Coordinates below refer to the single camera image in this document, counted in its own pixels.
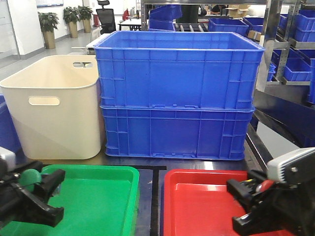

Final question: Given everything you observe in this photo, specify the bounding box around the red plastic tray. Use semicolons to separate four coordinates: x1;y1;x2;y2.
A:
162;169;291;236

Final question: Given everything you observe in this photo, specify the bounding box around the red button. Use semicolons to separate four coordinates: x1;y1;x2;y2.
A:
256;179;274;192

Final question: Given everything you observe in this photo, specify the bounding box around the lower stacked blue crate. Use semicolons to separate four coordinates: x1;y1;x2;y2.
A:
101;106;254;160

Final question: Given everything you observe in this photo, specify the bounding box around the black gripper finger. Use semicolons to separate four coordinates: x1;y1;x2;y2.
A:
232;212;271;236
14;187;64;227
34;169;65;201
226;178;260;211

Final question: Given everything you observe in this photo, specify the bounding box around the green plastic tray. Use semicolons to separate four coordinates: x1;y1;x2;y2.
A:
0;164;140;236

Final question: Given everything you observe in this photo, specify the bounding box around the upper stacked blue crate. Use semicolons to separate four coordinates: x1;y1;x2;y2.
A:
94;31;264;110

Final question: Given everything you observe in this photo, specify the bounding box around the green button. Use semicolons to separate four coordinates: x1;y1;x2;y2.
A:
18;169;42;192

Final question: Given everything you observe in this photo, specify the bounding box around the stacked blue crate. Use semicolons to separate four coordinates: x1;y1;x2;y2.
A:
94;31;264;110
101;106;254;160

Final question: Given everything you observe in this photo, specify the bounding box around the cream plastic basket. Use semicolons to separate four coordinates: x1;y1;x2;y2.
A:
0;55;105;160

